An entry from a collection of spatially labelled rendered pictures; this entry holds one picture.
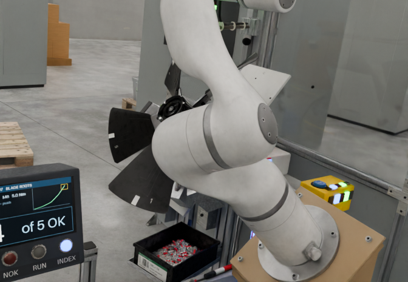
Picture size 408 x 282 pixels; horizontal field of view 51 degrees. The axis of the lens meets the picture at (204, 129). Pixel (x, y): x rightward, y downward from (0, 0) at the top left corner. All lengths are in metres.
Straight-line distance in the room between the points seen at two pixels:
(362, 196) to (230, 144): 1.29
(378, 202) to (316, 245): 0.96
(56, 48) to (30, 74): 2.47
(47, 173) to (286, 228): 0.46
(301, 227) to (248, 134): 0.29
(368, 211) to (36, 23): 6.12
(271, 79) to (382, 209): 0.68
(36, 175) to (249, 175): 0.39
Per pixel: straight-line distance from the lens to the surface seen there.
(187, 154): 0.73
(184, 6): 0.77
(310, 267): 0.96
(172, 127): 0.75
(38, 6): 7.25
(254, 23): 1.99
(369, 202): 1.92
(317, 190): 1.42
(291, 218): 0.87
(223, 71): 0.72
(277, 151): 2.05
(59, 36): 9.71
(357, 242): 0.97
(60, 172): 0.86
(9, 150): 4.21
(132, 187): 1.47
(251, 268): 1.04
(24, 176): 0.84
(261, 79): 1.81
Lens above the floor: 1.58
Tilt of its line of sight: 16 degrees down
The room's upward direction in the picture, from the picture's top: 7 degrees clockwise
